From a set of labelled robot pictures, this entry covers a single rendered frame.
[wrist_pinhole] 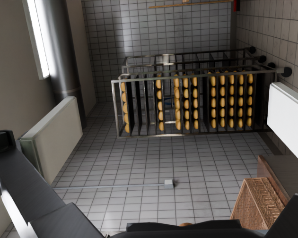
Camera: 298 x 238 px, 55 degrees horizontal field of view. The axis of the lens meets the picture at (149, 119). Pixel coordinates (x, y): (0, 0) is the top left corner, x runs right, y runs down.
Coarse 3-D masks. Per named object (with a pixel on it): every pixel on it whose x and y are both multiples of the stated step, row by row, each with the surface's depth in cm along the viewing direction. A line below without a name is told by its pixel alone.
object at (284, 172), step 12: (264, 156) 207; (276, 156) 206; (288, 156) 205; (264, 168) 195; (276, 168) 192; (288, 168) 191; (276, 180) 178; (288, 180) 178; (276, 192) 175; (288, 192) 167
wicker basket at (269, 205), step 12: (252, 180) 189; (264, 180) 188; (240, 192) 195; (252, 192) 177; (264, 192) 177; (240, 204) 199; (252, 204) 198; (264, 204) 166; (276, 204) 165; (240, 216) 203; (252, 216) 203; (264, 216) 156; (276, 216) 175; (252, 228) 205; (264, 228) 200
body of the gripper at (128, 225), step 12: (132, 228) 8; (144, 228) 8; (156, 228) 8; (168, 228) 8; (180, 228) 8; (192, 228) 8; (204, 228) 8; (216, 228) 8; (228, 228) 8; (240, 228) 8
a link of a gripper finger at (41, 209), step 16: (0, 144) 13; (0, 160) 12; (16, 160) 12; (0, 176) 11; (16, 176) 11; (32, 176) 10; (16, 192) 10; (32, 192) 10; (48, 192) 9; (16, 208) 9; (32, 208) 9; (48, 208) 9; (64, 208) 8; (16, 224) 11; (32, 224) 7; (48, 224) 7; (64, 224) 7; (80, 224) 7
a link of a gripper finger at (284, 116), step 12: (276, 84) 18; (276, 96) 18; (288, 96) 16; (276, 108) 18; (288, 108) 16; (276, 120) 18; (288, 120) 16; (276, 132) 18; (288, 132) 16; (288, 144) 16
